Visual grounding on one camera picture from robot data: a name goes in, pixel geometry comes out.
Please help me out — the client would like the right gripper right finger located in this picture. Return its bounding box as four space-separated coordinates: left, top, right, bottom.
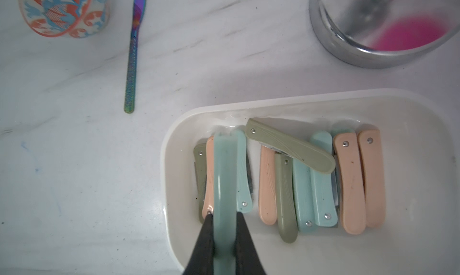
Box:
235 212 266 275

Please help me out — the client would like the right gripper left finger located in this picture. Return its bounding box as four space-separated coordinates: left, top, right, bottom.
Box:
183 213 214 275

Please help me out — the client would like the pink folding fruit knife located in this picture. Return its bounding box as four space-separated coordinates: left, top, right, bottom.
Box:
202 137 214 218

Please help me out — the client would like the mint folding fruit knife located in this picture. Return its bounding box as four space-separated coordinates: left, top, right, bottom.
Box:
213 134 237 275

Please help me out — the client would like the olive folding fruit knife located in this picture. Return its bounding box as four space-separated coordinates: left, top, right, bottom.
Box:
244 118 336 174

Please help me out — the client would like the olive knife in box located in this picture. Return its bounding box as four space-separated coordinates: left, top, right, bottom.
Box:
274 153 298 243

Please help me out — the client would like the mint knife in box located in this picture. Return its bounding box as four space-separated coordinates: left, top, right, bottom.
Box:
310 131 339 228

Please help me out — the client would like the pink knife far right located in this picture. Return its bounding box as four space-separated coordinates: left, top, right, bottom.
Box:
358 129 386 228

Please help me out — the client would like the white plastic storage box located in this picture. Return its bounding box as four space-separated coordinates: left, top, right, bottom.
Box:
160 89 460 275

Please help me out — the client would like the iridescent butter knife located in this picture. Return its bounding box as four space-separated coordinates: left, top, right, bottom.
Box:
123 0 146 114

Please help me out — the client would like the chrome glass holder stand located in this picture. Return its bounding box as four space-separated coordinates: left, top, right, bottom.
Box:
309 0 460 69

